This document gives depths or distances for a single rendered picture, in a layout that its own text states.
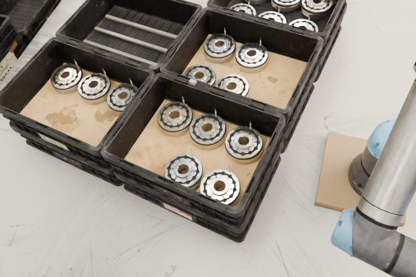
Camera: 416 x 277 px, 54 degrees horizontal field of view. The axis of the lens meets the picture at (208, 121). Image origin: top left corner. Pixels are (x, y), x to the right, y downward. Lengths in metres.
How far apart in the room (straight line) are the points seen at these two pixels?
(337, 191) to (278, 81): 0.37
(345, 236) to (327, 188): 0.44
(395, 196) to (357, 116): 0.65
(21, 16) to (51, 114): 1.26
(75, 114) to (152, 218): 0.40
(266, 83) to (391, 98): 0.43
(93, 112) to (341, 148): 0.76
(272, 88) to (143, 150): 0.43
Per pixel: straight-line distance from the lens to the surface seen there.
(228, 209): 0.95
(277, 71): 1.29
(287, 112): 1.08
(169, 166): 1.10
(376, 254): 0.79
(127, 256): 1.20
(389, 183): 0.75
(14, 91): 1.37
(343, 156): 1.26
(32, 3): 2.60
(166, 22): 1.49
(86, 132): 1.26
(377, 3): 1.76
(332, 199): 1.20
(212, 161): 1.12
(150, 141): 1.18
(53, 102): 1.38
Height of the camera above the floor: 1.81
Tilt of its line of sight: 56 degrees down
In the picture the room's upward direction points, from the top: 10 degrees counter-clockwise
